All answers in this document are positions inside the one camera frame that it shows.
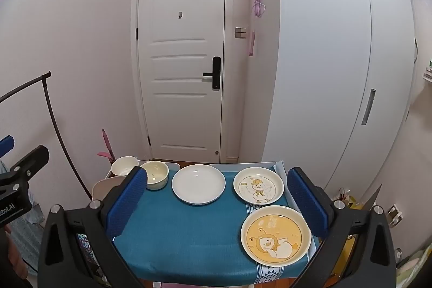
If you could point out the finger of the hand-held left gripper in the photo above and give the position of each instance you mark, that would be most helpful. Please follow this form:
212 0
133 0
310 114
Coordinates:
6 145
32 161

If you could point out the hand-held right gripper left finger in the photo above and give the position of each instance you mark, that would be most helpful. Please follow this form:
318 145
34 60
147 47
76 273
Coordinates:
127 203

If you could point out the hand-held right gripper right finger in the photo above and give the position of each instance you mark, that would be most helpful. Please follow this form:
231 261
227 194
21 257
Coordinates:
307 203

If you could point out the beige plastic basin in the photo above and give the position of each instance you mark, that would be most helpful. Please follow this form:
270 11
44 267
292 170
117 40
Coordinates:
103 188

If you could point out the white bowl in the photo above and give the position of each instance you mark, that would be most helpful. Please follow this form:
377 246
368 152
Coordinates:
123 166

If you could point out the cream bowl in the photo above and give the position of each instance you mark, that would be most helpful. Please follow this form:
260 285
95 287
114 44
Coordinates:
157 173

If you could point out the yellow plate with duck print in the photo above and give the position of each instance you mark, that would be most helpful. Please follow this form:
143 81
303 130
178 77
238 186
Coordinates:
270 224

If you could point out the white plate with duck print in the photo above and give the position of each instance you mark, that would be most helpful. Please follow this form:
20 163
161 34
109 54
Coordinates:
270 180

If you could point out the plain white plate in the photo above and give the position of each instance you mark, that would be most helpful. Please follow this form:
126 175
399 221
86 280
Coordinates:
198 185

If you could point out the person's striped shirt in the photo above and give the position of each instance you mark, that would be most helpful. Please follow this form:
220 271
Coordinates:
28 234

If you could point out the pink plastic stick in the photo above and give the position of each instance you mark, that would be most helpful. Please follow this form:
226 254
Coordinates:
107 146

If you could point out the colourful patterned cloth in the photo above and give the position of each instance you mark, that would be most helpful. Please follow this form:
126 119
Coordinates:
84 247

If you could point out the teal tablecloth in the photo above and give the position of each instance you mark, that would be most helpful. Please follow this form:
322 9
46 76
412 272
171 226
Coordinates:
189 234

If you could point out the green blanket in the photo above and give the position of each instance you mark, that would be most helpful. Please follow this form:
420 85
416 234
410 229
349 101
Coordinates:
410 271

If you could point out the white wardrobe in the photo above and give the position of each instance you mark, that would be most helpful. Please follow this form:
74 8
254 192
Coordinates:
320 72

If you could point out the white door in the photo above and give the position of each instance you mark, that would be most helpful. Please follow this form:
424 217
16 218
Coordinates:
179 72

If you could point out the pink hanging strip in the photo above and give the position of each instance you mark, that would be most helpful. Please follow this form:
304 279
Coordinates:
251 45

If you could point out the small door hook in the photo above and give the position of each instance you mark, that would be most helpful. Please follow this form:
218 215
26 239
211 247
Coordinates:
180 15

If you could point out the purple ribbon decoration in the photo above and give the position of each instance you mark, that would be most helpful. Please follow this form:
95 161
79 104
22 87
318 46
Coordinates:
258 6

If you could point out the white wall socket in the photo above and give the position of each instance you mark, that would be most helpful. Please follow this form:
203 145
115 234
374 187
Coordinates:
395 214

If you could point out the grey light switch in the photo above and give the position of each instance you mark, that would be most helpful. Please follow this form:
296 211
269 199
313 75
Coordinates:
240 32

